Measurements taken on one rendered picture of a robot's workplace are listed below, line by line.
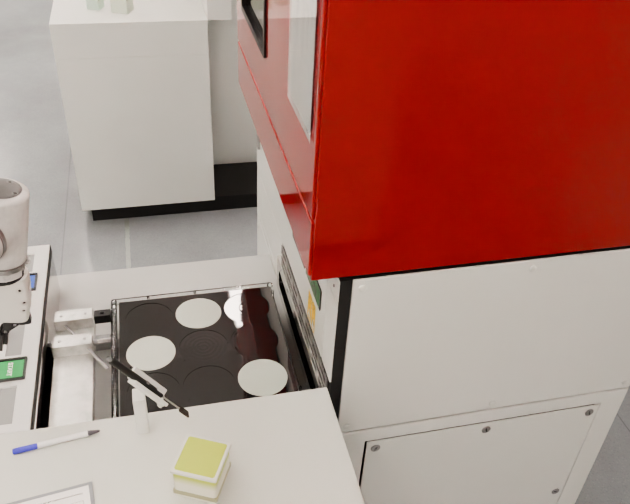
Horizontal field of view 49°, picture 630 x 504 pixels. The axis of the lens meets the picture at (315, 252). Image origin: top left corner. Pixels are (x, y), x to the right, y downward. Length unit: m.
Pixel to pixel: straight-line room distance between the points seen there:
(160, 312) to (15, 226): 0.50
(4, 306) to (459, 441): 0.96
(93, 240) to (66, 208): 0.32
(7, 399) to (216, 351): 0.41
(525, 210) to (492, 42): 0.32
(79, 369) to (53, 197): 2.31
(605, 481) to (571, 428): 0.90
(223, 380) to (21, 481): 0.42
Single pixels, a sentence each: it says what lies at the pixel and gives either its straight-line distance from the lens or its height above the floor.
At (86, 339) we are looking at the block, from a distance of 1.55.
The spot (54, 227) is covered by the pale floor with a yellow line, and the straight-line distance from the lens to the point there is 3.54.
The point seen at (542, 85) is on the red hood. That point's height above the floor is 1.55.
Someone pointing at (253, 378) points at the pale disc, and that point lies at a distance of 1.44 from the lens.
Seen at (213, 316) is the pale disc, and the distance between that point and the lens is 1.57.
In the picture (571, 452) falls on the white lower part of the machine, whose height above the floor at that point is 0.61.
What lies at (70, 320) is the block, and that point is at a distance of 1.60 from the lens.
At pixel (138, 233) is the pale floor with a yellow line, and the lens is 3.42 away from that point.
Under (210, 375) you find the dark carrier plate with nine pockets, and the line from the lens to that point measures 1.45.
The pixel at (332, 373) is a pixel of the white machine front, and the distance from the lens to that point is 1.31.
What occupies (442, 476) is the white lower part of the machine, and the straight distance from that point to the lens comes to 1.69.
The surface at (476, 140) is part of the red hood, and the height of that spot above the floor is 1.47.
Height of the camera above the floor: 1.95
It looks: 37 degrees down
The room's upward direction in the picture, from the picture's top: 4 degrees clockwise
